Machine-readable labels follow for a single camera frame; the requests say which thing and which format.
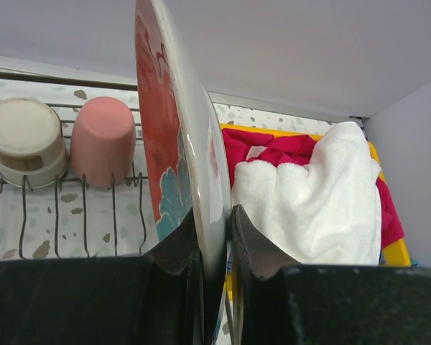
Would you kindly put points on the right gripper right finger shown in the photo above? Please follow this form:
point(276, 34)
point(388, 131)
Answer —
point(278, 300)

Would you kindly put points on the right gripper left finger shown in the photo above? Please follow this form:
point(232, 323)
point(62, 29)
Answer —
point(151, 299)

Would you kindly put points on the wire dish rack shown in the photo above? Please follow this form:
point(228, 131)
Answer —
point(70, 218)

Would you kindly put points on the red and blue plate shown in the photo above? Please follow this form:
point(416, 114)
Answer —
point(186, 159)

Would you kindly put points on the pink cup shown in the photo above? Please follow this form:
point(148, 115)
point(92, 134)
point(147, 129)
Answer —
point(103, 142)

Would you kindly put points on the metal cup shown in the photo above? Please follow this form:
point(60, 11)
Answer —
point(32, 146)

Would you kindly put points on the white towel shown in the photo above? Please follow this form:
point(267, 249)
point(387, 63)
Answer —
point(327, 211)

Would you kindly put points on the yellow plastic bin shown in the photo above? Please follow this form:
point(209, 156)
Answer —
point(395, 254)

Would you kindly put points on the red cloth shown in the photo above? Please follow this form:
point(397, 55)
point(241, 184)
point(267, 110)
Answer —
point(298, 150)

